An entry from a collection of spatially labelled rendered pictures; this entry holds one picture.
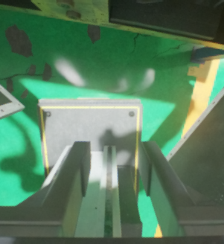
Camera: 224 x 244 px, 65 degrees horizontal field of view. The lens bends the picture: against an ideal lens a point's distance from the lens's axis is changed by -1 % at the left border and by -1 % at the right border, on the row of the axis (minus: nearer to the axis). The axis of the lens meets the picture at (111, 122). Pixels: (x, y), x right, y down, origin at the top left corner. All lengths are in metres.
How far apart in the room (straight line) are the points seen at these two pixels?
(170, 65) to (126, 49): 0.37
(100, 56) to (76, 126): 0.59
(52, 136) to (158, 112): 0.87
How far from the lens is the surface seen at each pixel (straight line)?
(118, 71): 1.46
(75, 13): 0.71
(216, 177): 0.67
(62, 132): 1.25
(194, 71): 1.61
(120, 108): 1.16
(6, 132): 1.80
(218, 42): 0.86
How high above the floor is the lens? 1.46
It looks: 75 degrees down
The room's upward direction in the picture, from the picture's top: 179 degrees clockwise
